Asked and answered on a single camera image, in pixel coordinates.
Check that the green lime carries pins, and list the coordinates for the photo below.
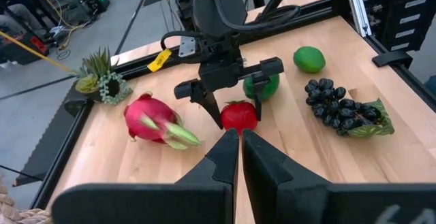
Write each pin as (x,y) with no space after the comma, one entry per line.
(273,88)
(309,60)

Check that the pink dragon fruit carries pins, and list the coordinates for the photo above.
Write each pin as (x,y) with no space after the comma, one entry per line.
(150,115)

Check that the red tomato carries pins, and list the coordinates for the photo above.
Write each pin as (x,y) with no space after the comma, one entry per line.
(238,116)

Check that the black table edge bracket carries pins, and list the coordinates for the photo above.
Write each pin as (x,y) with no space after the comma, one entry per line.
(391,59)

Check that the grape leaves with stem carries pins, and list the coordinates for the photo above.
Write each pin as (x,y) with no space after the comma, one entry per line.
(327,98)

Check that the black aluminium rig frame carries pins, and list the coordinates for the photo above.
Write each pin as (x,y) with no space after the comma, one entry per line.
(68,149)

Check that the black drawer cabinet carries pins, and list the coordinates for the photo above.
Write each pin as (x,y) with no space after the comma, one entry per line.
(419,19)

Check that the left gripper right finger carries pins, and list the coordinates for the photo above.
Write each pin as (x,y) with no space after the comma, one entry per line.
(306,203)

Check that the person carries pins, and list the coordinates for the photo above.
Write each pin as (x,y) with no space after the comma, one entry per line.
(20,18)

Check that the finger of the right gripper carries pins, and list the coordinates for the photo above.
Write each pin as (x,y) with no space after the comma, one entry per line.
(207,105)
(259,94)

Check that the yellow label tag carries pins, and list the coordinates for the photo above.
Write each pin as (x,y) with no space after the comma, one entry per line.
(159,60)

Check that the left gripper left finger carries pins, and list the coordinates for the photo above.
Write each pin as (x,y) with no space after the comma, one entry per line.
(153,203)

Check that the silver aluminium extrusion bar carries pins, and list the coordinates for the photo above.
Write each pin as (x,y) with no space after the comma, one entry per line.
(357,9)

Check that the small succulent plant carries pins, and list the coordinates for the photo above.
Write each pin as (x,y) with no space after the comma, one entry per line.
(102,81)

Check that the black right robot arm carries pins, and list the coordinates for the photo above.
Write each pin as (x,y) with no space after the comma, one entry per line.
(221,9)

